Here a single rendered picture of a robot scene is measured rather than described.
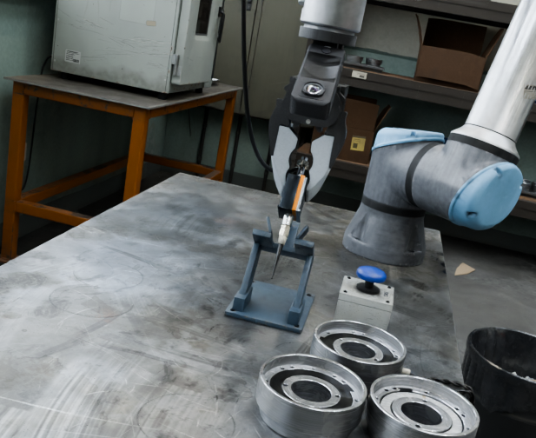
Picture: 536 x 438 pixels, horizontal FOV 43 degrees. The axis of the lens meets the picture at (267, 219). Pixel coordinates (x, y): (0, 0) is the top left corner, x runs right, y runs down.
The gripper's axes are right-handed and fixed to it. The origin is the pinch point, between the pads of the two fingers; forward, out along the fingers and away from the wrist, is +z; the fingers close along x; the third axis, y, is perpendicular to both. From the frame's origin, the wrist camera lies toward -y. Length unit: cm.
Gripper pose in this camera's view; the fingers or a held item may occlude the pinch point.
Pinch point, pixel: (295, 190)
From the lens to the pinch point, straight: 86.3
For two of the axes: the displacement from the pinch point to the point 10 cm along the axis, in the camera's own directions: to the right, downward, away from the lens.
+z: -1.8, 9.5, 2.7
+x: -9.7, -2.2, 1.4
